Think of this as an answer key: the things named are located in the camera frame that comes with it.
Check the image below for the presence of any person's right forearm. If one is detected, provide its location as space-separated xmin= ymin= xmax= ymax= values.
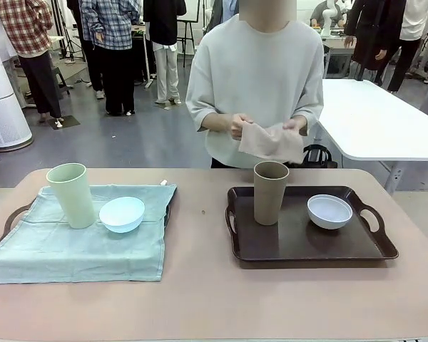
xmin=201 ymin=113 xmax=236 ymax=135

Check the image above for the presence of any tall pale green cup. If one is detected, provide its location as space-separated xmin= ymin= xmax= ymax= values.
xmin=45 ymin=162 xmax=97 ymax=229

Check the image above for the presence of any person in blue plaid shirt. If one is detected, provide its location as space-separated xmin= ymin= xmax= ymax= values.
xmin=78 ymin=0 xmax=137 ymax=117

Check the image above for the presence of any tall brown cup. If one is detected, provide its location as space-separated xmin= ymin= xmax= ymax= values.
xmin=253 ymin=160 xmax=290 ymax=227

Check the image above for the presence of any person's left hand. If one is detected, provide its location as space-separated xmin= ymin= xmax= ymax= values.
xmin=282 ymin=118 xmax=307 ymax=137

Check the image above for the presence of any person's right hand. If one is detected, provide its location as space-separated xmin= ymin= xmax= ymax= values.
xmin=230 ymin=113 xmax=255 ymax=140

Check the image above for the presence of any black bag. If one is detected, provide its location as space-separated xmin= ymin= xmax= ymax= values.
xmin=301 ymin=144 xmax=338 ymax=169

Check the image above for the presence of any dark brown plastic tray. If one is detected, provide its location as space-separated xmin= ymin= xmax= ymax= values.
xmin=0 ymin=185 xmax=179 ymax=247
xmin=224 ymin=185 xmax=400 ymax=264

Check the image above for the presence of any black easel stand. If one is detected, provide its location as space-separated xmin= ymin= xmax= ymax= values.
xmin=177 ymin=19 xmax=205 ymax=68

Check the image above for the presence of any white table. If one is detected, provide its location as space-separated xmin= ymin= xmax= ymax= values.
xmin=314 ymin=78 xmax=428 ymax=196

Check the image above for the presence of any person in black clothes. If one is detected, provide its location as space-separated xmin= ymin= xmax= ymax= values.
xmin=344 ymin=0 xmax=408 ymax=87

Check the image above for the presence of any white round bowl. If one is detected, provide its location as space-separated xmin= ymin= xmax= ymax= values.
xmin=306 ymin=194 xmax=354 ymax=231

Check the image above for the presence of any light blue round bowl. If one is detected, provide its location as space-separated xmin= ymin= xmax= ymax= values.
xmin=98 ymin=196 xmax=146 ymax=234

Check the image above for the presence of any person in pale grey sweater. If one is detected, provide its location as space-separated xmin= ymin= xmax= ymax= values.
xmin=185 ymin=0 xmax=325 ymax=169

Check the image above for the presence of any black camera tripod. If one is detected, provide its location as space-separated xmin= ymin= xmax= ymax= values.
xmin=55 ymin=0 xmax=85 ymax=65

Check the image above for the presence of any white air purifier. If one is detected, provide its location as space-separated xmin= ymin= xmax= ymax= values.
xmin=0 ymin=52 xmax=34 ymax=149

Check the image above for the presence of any person in white shirt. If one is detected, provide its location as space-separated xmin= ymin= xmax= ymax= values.
xmin=387 ymin=0 xmax=428 ymax=94

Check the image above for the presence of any black floor plate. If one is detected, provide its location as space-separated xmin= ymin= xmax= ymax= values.
xmin=48 ymin=115 xmax=81 ymax=130

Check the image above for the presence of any teal cloth mat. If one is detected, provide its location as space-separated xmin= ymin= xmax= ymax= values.
xmin=0 ymin=180 xmax=178 ymax=285

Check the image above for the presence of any person in red plaid shirt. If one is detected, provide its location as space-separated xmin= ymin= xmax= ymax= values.
xmin=0 ymin=0 xmax=64 ymax=124

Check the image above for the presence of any beige cloth mat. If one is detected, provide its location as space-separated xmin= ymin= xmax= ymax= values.
xmin=238 ymin=121 xmax=305 ymax=165

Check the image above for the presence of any person in white trousers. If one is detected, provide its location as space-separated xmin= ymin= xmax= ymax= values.
xmin=143 ymin=0 xmax=187 ymax=105

